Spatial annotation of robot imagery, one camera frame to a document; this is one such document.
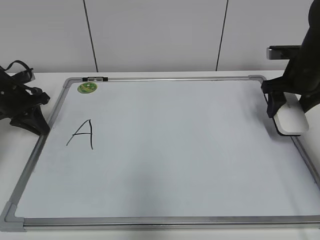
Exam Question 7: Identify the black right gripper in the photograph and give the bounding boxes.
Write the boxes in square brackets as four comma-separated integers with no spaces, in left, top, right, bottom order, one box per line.
[261,0,320,118]

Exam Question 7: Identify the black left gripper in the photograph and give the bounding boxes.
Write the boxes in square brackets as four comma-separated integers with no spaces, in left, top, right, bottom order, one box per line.
[0,65,50,136]

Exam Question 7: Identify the white whiteboard eraser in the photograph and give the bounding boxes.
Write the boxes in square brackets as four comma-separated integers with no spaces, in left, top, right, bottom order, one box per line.
[273,93,309,136]

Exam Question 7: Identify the round green magnet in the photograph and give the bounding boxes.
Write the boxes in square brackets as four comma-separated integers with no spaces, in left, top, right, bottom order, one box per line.
[77,82,98,94]

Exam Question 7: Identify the black silver hanging clip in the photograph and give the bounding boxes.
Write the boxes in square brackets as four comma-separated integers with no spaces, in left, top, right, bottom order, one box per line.
[82,76,109,82]

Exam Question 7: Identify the grey framed whiteboard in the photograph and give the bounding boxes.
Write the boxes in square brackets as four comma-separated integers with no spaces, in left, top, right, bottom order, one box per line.
[0,75,320,232]

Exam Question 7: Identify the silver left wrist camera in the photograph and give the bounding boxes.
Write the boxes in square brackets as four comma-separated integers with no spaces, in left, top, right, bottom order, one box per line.
[12,70,35,84]

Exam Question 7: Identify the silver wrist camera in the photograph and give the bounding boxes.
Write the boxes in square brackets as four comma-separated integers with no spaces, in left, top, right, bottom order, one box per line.
[266,45,301,60]
[12,70,35,84]

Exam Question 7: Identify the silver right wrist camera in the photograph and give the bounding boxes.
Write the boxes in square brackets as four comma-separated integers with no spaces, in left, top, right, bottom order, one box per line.
[266,45,301,60]

